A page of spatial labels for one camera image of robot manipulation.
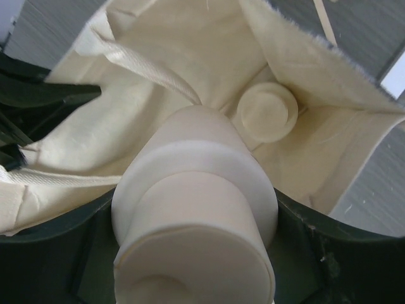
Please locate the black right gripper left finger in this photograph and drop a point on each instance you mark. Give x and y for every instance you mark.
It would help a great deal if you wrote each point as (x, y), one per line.
(68, 259)

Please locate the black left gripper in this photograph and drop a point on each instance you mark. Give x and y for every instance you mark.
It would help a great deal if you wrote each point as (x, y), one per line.
(32, 108)

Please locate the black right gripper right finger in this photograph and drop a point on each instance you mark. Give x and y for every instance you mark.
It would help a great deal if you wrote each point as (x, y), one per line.
(317, 259)

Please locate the cream canvas tote bag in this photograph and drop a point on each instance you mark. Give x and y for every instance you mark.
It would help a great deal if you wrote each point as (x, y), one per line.
(152, 58)

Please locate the beige labelled bottle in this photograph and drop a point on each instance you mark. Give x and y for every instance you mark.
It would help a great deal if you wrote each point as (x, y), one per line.
(266, 113)

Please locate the white metal clothes rack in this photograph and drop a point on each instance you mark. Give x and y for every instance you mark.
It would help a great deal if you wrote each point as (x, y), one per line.
(371, 33)

